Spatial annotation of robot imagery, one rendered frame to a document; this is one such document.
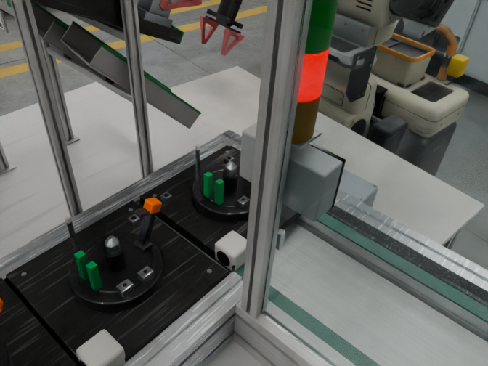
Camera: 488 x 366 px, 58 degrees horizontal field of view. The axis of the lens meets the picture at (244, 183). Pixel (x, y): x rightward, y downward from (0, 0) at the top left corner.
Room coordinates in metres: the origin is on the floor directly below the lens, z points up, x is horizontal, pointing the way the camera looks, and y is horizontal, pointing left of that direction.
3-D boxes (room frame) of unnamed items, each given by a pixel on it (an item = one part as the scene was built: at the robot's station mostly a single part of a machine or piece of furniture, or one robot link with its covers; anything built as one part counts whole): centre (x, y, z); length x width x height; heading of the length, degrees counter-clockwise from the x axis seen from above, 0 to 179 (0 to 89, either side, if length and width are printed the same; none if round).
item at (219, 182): (0.58, 0.04, 1.01); 0.01 x 0.01 x 0.05; 51
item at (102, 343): (0.42, 0.19, 1.01); 0.24 x 0.24 x 0.13; 51
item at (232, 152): (0.62, 0.03, 0.96); 0.24 x 0.24 x 0.02; 51
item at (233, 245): (0.48, 0.01, 0.97); 0.05 x 0.05 x 0.04; 51
